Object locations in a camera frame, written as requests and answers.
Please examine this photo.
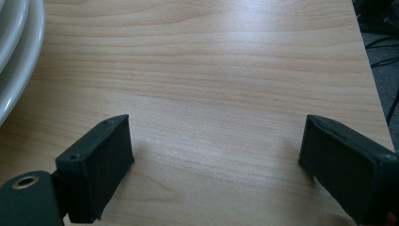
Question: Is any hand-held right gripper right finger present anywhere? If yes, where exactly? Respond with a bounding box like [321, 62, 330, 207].
[297, 114, 399, 226]

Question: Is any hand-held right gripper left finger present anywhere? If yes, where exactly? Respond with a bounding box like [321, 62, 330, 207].
[55, 113, 136, 224]

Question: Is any large white plate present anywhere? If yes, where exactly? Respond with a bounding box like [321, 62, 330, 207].
[0, 0, 46, 127]

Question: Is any dark equipment base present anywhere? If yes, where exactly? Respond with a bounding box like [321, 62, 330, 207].
[351, 0, 399, 36]

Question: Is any small white plate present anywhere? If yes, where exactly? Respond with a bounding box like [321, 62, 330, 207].
[0, 0, 31, 73]

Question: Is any black cable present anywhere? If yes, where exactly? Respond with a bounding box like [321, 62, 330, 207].
[385, 90, 399, 127]
[370, 56, 399, 68]
[364, 35, 399, 50]

